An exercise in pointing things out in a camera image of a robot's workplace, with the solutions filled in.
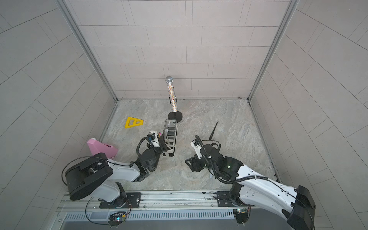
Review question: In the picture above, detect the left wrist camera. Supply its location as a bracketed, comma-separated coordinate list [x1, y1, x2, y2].
[147, 130, 160, 148]

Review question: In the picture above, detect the black microphone stand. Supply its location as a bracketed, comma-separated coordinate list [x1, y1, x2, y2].
[168, 96, 183, 122]

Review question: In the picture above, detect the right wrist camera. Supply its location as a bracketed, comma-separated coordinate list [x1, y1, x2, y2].
[190, 140, 203, 159]

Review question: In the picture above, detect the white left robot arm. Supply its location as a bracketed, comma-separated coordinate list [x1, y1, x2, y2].
[64, 141, 166, 208]

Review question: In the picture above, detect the right circuit board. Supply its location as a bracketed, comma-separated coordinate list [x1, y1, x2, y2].
[233, 208, 249, 224]

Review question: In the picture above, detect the left circuit board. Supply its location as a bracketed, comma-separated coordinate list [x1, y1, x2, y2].
[108, 211, 127, 228]

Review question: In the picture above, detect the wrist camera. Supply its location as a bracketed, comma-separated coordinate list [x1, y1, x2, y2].
[190, 140, 203, 159]
[147, 130, 160, 148]

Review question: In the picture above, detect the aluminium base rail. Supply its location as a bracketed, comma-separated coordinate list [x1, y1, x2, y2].
[57, 188, 297, 212]

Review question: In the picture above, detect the yellow triangle plastic piece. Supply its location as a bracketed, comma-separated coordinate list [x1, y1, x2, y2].
[125, 117, 144, 129]

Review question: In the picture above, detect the white vent grille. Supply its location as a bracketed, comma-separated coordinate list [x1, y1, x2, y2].
[64, 209, 235, 222]

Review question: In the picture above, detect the aluminium corner profile right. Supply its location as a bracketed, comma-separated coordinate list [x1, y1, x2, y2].
[248, 0, 299, 104]

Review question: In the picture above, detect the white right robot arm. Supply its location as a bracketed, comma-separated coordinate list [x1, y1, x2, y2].
[185, 140, 316, 230]

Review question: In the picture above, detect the pink plastic block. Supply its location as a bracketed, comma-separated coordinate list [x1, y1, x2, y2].
[87, 138, 118, 159]

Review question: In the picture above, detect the aluminium corner profile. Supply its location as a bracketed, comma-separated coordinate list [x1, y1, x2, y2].
[55, 0, 118, 103]
[248, 0, 299, 104]

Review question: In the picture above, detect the glitter silver microphone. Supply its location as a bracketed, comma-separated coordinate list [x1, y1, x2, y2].
[165, 76, 178, 112]

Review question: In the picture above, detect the circuit board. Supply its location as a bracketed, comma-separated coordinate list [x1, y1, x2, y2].
[233, 208, 249, 224]
[108, 211, 127, 228]

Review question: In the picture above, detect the aluminium corner profile left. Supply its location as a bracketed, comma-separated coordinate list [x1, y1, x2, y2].
[55, 0, 118, 103]

